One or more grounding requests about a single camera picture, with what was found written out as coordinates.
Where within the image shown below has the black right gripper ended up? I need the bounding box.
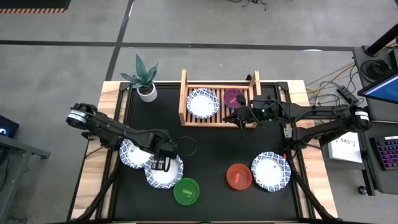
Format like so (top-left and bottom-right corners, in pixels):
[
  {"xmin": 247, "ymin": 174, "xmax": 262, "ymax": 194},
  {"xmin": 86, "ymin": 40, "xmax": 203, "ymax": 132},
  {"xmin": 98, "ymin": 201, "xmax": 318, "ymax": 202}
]
[{"xmin": 223, "ymin": 95, "xmax": 279, "ymax": 130}]

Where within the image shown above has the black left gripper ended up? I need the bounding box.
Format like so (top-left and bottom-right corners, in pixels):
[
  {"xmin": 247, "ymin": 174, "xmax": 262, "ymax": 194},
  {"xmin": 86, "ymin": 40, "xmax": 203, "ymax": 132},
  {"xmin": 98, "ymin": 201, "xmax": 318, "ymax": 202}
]
[{"xmin": 143, "ymin": 132, "xmax": 178, "ymax": 172}]

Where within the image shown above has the blue patterned paper bowl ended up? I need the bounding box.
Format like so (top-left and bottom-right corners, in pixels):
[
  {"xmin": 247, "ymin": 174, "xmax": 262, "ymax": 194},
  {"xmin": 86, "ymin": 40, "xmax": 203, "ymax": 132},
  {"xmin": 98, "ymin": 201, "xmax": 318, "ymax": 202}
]
[
  {"xmin": 119, "ymin": 138, "xmax": 155, "ymax": 170},
  {"xmin": 251, "ymin": 151, "xmax": 292, "ymax": 193},
  {"xmin": 143, "ymin": 154, "xmax": 184, "ymax": 190},
  {"xmin": 186, "ymin": 88, "xmax": 220, "ymax": 120}
]

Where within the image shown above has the teal plastic bowl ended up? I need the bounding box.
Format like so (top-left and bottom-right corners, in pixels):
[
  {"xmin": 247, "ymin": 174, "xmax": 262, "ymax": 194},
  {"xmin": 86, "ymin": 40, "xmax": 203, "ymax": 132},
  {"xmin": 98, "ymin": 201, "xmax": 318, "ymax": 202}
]
[{"xmin": 223, "ymin": 88, "xmax": 246, "ymax": 110}]

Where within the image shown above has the green plastic bowl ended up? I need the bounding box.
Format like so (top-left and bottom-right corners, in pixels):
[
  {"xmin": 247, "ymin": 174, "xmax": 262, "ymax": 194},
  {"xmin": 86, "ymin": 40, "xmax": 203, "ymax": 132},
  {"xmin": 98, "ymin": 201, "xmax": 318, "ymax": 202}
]
[{"xmin": 173, "ymin": 177, "xmax": 201, "ymax": 207}]

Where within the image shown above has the red plastic bowl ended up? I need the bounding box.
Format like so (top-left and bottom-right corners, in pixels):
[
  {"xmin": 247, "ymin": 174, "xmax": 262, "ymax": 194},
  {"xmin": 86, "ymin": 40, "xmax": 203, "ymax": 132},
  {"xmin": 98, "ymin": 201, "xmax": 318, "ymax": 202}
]
[{"xmin": 226, "ymin": 163, "xmax": 253, "ymax": 191}]

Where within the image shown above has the wooden slatted shelf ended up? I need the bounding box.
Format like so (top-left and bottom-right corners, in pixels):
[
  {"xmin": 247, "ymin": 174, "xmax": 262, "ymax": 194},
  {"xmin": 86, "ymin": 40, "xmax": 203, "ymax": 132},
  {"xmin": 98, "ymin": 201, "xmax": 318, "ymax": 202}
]
[{"xmin": 178, "ymin": 68, "xmax": 264, "ymax": 129}]

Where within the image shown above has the black table mat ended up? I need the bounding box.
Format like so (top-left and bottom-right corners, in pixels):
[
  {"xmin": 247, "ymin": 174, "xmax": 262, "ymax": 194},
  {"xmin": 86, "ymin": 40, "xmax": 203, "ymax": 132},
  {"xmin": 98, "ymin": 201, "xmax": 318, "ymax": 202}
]
[{"xmin": 113, "ymin": 83, "xmax": 299, "ymax": 222}]

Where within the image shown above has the green plant in white pot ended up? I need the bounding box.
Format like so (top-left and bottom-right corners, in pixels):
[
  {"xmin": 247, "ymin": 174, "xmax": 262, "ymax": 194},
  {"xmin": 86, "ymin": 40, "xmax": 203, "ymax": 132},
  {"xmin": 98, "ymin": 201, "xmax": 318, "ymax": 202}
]
[{"xmin": 119, "ymin": 54, "xmax": 159, "ymax": 103}]

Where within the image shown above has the black power strip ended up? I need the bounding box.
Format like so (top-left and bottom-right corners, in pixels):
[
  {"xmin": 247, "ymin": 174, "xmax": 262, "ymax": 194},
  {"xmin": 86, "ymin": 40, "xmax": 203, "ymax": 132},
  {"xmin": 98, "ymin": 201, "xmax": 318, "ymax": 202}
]
[{"xmin": 336, "ymin": 85, "xmax": 360, "ymax": 106}]

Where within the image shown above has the white paper sheet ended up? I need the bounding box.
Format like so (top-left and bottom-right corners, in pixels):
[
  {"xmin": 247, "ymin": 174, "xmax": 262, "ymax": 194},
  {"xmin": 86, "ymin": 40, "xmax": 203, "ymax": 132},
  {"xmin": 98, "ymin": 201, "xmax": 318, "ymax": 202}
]
[{"xmin": 327, "ymin": 136, "xmax": 364, "ymax": 164}]

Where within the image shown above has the grey desk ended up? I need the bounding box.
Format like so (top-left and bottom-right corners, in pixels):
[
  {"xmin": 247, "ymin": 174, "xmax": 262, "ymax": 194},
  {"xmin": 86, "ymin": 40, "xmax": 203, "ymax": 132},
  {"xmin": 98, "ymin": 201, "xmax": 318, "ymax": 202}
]
[{"xmin": 353, "ymin": 45, "xmax": 398, "ymax": 123}]

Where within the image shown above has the grey metal cart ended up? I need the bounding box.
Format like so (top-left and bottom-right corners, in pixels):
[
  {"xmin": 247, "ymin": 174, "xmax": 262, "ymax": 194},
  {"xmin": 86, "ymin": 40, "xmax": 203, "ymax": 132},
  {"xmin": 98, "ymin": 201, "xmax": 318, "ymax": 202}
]
[{"xmin": 0, "ymin": 133, "xmax": 51, "ymax": 224}]

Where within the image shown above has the grey equipment cart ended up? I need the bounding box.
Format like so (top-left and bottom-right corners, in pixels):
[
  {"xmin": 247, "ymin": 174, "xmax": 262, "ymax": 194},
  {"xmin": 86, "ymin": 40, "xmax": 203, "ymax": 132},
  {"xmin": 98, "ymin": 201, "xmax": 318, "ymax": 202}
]
[{"xmin": 323, "ymin": 121, "xmax": 398, "ymax": 197}]

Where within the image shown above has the computer monitor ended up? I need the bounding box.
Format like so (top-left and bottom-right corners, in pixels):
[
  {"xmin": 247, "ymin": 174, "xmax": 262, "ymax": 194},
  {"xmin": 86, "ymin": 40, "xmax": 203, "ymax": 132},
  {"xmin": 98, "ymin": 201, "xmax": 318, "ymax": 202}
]
[{"xmin": 357, "ymin": 73, "xmax": 398, "ymax": 105}]

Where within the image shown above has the backlit keyboard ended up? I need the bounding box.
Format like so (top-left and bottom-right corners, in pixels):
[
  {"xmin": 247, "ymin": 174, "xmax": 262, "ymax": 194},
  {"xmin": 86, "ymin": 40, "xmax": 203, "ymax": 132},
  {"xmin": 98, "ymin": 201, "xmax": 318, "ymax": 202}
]
[{"xmin": 374, "ymin": 136, "xmax": 398, "ymax": 171}]

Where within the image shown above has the black device with blue light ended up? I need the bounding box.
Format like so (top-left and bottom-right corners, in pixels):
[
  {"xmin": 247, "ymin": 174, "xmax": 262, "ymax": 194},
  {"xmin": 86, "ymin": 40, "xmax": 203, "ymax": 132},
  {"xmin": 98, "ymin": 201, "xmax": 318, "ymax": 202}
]
[{"xmin": 0, "ymin": 114, "xmax": 20, "ymax": 139}]

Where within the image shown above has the black pole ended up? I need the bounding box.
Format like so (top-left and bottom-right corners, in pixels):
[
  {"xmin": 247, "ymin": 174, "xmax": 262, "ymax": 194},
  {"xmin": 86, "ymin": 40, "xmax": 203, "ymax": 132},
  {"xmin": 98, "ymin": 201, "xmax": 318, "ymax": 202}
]
[{"xmin": 365, "ymin": 23, "xmax": 398, "ymax": 57}]

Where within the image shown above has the black mat with orange stripes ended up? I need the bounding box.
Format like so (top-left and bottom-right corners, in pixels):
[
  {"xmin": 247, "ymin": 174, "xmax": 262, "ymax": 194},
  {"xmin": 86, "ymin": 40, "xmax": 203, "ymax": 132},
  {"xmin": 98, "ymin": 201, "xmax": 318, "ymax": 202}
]
[{"xmin": 0, "ymin": 0, "xmax": 72, "ymax": 14}]

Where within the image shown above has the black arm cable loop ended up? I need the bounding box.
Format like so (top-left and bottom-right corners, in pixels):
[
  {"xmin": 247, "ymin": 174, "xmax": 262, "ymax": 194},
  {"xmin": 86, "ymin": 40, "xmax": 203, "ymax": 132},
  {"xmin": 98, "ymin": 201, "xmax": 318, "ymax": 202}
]
[{"xmin": 172, "ymin": 136, "xmax": 198, "ymax": 157}]

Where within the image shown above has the yellow floor cable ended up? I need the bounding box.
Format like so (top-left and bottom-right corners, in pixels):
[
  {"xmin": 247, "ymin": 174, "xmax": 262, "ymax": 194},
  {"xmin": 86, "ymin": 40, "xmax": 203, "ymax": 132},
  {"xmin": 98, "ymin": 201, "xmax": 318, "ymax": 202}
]
[{"xmin": 306, "ymin": 63, "xmax": 356, "ymax": 91}]

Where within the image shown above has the black floor cable tangle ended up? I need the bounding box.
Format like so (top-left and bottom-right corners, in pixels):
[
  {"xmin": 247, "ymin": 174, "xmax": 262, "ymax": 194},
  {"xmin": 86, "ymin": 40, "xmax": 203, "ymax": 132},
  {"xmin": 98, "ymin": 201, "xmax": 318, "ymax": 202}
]
[{"xmin": 229, "ymin": 0, "xmax": 268, "ymax": 11}]

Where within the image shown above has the coiled black cable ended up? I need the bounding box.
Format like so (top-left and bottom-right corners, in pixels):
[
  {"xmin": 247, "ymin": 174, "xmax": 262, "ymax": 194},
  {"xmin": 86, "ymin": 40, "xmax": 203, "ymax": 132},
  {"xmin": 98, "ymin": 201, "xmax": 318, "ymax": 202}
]
[{"xmin": 360, "ymin": 58, "xmax": 393, "ymax": 82}]

